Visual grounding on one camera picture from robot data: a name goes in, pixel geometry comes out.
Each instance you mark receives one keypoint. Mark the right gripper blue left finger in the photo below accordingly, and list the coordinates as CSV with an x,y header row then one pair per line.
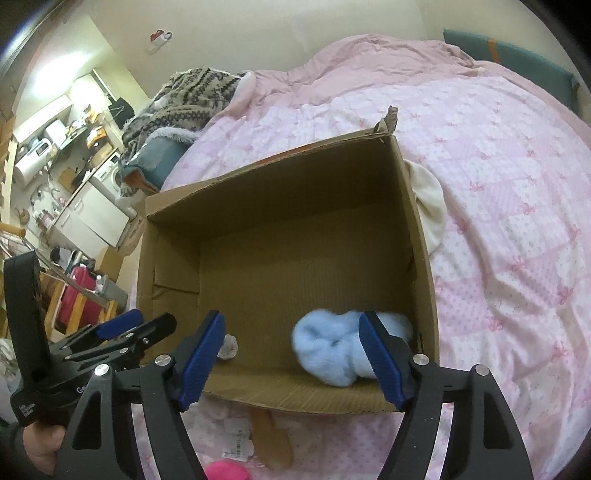
x,y
100,440

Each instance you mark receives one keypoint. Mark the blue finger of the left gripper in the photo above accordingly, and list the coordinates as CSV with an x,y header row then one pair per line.
x,y
120,324

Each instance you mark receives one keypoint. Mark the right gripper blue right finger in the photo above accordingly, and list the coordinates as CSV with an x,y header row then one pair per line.
x,y
484,442

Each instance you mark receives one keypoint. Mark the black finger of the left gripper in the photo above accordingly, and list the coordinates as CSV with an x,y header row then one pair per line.
x,y
84,345

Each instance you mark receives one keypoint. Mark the grey lace scrunchie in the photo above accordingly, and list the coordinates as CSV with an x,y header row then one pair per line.
x,y
229,348

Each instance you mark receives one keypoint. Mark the pink rubber duck toy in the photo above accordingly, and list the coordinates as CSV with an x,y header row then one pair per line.
x,y
226,470

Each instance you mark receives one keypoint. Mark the light blue fluffy sock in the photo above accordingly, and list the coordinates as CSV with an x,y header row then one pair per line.
x,y
327,345

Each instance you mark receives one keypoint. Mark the person left hand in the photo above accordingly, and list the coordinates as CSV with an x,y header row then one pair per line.
x,y
42,444

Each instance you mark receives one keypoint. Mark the red suitcase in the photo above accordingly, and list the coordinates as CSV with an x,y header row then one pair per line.
x,y
77,310

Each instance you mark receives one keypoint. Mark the white kitchen cabinet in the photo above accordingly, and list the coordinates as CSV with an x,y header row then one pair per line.
x,y
89,222

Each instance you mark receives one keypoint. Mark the white washing machine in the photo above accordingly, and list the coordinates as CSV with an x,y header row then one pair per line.
x,y
107,180

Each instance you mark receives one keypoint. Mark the teal pillow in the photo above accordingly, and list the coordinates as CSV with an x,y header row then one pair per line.
x,y
148,168

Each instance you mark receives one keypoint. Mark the brown cardboard box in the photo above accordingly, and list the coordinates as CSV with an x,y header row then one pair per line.
x,y
333,224

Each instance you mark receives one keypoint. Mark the patterned knit blanket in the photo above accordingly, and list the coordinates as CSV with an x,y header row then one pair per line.
x,y
187,101

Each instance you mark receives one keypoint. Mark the cream white cloth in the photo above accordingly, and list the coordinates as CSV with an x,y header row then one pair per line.
x,y
430,200

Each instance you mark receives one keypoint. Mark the pink patterned quilt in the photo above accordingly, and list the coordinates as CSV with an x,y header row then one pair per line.
x,y
512,274

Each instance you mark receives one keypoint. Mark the teal headboard cushion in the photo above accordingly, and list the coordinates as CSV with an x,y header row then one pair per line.
x,y
553,78

